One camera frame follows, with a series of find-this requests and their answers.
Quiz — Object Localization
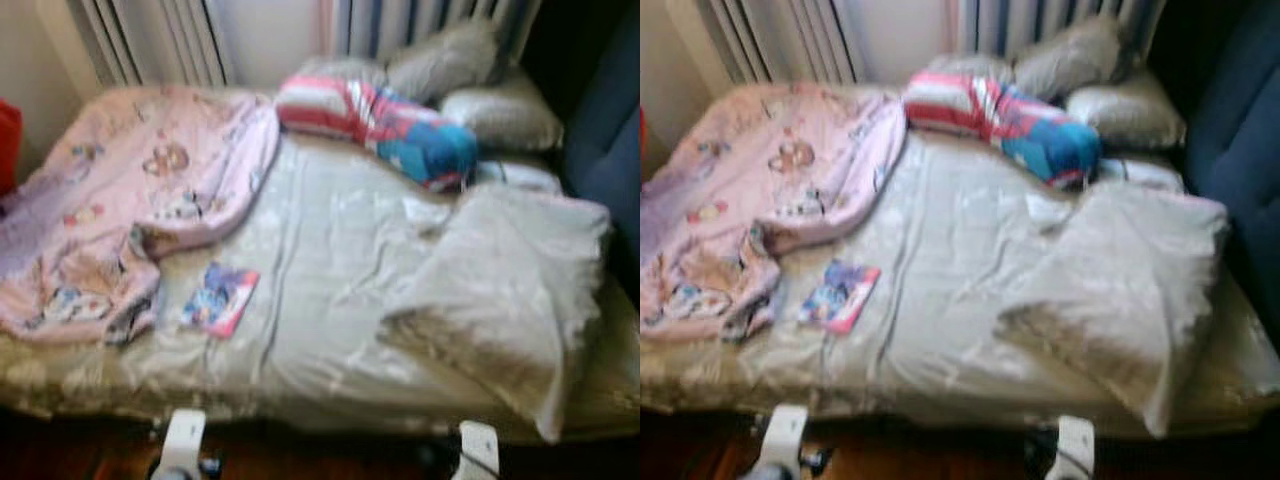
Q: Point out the colourful comic book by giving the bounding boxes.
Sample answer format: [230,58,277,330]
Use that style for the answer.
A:
[797,260,882,335]
[180,263,261,339]

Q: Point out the grey floral duvet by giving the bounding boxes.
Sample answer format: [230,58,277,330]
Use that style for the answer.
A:
[378,183,611,443]
[995,180,1229,439]

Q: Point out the bed with grey floral sheet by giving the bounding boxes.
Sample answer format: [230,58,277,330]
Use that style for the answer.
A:
[0,85,640,441]
[640,85,1280,441]

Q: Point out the crumpled white tissue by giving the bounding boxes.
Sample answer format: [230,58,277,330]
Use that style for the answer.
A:
[1025,192,1071,226]
[402,195,446,226]

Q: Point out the pink cartoon print blanket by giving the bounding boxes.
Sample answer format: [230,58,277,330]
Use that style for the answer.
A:
[0,85,281,346]
[640,83,909,343]

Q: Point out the pale pillow with brown stripe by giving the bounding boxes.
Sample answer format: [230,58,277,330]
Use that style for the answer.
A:
[470,158,563,196]
[1098,155,1186,193]

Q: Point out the red white blue striped bolster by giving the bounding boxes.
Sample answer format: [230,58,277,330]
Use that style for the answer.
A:
[903,72,1103,189]
[275,75,479,193]

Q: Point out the dark blue upholstered sofa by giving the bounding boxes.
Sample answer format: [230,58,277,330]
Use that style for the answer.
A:
[560,0,640,301]
[1150,0,1280,351]

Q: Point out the white pleated curtain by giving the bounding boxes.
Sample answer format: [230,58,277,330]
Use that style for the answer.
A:
[695,0,861,86]
[65,0,236,89]

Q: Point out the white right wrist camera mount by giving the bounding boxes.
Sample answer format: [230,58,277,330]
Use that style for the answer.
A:
[455,420,501,480]
[1055,415,1096,480]

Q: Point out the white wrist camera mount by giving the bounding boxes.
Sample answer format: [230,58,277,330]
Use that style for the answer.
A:
[765,404,809,476]
[1055,415,1096,480]
[160,408,208,476]
[455,420,501,480]

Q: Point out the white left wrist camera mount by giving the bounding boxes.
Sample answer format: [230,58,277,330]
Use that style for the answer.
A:
[160,408,208,476]
[765,404,809,476]

